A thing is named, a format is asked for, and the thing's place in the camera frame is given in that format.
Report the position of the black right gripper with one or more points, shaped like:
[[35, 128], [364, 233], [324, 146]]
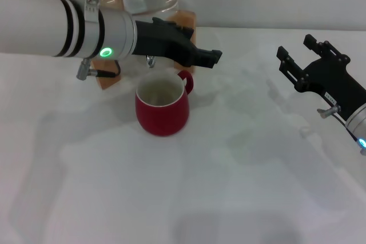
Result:
[[331, 81]]

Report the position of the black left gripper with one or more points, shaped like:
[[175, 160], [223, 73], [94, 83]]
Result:
[[157, 42]]

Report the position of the chrome dispenser faucet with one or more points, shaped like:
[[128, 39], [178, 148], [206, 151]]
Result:
[[150, 61]]

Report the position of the red ceramic cup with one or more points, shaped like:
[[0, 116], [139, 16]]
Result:
[[163, 118]]

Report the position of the wooden dispenser stand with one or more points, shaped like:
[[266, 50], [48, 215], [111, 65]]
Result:
[[110, 82]]

